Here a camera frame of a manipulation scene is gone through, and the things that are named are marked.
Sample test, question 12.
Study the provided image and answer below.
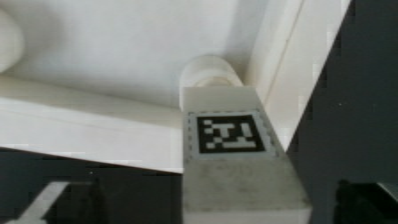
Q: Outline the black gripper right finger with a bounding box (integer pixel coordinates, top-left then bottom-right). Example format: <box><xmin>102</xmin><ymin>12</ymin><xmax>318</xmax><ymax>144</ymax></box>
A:
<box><xmin>334</xmin><ymin>179</ymin><xmax>398</xmax><ymax>224</ymax></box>

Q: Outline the white table leg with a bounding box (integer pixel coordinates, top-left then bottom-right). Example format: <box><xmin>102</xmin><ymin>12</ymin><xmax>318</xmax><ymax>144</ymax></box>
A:
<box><xmin>180</xmin><ymin>55</ymin><xmax>313</xmax><ymax>224</ymax></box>

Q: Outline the white square tabletop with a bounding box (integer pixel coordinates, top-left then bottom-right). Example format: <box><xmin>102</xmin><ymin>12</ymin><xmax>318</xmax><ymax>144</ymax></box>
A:
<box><xmin>0</xmin><ymin>0</ymin><xmax>354</xmax><ymax>172</ymax></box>

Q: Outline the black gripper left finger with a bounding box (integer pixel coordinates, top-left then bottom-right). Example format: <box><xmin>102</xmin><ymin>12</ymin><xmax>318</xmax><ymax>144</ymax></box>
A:
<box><xmin>11</xmin><ymin>181</ymin><xmax>102</xmax><ymax>224</ymax></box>

